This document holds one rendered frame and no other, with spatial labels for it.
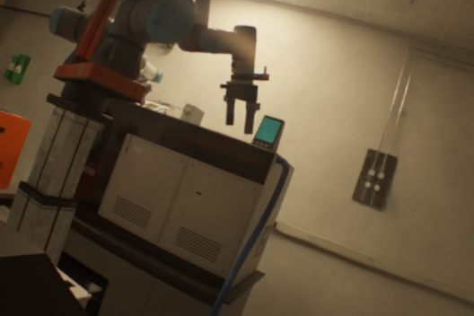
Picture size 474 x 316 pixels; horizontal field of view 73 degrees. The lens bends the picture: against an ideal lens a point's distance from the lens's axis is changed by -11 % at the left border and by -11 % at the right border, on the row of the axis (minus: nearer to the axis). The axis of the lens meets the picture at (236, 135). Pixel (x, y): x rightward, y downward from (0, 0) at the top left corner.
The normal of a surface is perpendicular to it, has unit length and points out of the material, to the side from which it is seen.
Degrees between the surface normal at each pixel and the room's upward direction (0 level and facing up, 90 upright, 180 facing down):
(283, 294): 90
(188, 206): 90
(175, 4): 97
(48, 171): 90
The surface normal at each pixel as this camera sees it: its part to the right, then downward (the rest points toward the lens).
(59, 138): -0.37, -0.23
